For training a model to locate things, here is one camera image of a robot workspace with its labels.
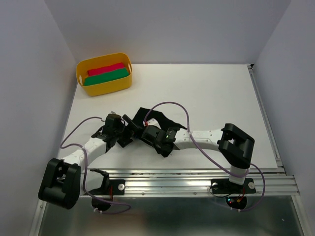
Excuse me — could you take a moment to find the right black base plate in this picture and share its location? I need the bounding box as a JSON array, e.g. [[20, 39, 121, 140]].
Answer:
[[211, 178, 256, 195]]

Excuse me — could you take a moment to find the aluminium rail frame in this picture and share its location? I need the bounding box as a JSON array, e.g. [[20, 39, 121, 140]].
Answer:
[[30, 64, 310, 236]]

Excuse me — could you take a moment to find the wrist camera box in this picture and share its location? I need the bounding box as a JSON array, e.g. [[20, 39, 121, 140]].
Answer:
[[141, 125, 163, 146], [103, 114, 125, 135]]

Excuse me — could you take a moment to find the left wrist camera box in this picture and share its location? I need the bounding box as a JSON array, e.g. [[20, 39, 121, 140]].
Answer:
[[103, 114, 125, 135]]

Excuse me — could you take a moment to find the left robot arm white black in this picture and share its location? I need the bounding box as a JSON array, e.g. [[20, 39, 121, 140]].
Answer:
[[38, 114, 142, 209]]

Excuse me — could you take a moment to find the red rolled t-shirt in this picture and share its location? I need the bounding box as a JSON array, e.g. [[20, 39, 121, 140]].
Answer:
[[88, 62, 125, 76]]

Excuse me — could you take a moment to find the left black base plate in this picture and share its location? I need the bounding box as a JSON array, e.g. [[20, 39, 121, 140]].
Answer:
[[86, 178, 126, 196]]

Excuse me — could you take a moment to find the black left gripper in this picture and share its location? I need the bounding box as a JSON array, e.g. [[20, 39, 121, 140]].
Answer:
[[114, 115, 142, 147]]

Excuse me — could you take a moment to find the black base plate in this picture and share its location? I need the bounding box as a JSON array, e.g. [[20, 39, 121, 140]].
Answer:
[[211, 178, 256, 195], [86, 178, 126, 196]]

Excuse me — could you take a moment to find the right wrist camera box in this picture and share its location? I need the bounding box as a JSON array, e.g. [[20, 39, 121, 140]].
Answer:
[[141, 125, 163, 146]]

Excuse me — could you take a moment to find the black t-shirt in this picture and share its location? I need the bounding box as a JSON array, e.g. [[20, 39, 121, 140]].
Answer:
[[130, 107, 188, 158]]

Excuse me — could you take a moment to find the yellow plastic basket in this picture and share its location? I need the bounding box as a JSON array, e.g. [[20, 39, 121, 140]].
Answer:
[[76, 53, 132, 96]]

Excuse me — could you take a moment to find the green rolled t-shirt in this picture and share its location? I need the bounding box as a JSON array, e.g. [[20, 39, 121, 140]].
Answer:
[[83, 68, 129, 86]]

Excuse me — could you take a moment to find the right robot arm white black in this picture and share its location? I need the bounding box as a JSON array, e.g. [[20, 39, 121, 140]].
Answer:
[[141, 123, 255, 192]]

